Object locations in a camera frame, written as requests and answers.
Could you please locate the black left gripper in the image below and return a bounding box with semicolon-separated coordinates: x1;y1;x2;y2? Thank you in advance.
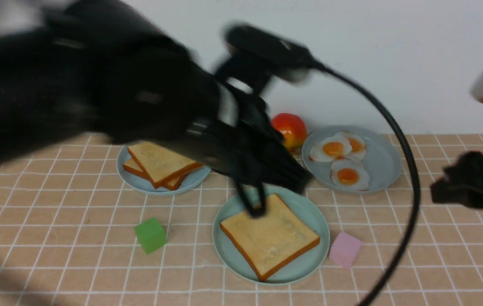
186;84;312;218

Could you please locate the fried egg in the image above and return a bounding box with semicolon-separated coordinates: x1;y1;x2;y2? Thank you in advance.
309;135;352;163
330;159;370;192
336;130;366;161

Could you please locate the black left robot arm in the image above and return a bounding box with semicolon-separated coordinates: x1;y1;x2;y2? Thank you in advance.
0;0;312;218

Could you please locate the red apple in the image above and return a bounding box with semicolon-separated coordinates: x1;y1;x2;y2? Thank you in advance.
271;113;308;152

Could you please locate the pink cube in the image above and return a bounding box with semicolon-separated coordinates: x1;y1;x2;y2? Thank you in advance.
328;232;362;269

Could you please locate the green cube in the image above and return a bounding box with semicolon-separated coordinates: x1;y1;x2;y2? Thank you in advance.
134;218;167;254

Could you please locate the light blue bread plate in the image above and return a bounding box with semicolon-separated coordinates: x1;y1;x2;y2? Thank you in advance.
116;145;212;196

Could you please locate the grey-blue egg plate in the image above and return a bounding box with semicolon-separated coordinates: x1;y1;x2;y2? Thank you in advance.
301;125;402;194

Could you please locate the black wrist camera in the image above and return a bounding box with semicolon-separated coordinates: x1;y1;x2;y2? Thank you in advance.
214;23;317;96

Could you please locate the black cable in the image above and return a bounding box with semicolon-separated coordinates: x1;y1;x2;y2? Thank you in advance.
309;62;421;306

